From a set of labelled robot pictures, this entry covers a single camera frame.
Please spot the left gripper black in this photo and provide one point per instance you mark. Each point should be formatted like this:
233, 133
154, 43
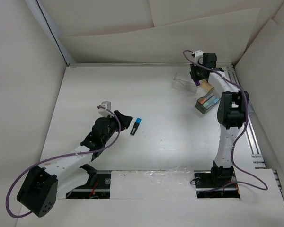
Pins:
124, 120

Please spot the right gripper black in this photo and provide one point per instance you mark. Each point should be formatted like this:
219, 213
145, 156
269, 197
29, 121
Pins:
193, 67

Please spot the green highlighter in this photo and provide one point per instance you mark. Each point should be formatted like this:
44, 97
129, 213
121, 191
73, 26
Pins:
204, 104

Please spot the clear spray bottle blue cap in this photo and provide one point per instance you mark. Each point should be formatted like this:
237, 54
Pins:
250, 108

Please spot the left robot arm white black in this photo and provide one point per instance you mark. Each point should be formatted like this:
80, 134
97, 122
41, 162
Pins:
39, 190

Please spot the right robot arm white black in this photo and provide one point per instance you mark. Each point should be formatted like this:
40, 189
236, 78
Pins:
231, 116

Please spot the black blue highlighter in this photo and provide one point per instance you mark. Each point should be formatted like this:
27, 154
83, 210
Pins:
135, 126

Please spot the orange transparent container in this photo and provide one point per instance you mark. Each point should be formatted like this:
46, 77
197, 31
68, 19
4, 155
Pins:
205, 85

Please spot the clear plastic container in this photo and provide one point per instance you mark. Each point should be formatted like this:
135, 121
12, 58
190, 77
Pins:
182, 83

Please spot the dark grey transparent container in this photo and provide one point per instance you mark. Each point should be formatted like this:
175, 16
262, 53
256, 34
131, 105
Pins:
210, 93

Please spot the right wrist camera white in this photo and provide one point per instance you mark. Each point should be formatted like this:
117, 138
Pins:
198, 57

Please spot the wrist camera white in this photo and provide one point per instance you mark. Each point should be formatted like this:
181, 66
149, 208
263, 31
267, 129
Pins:
104, 109
198, 57

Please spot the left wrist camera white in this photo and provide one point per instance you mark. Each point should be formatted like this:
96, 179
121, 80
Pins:
104, 109

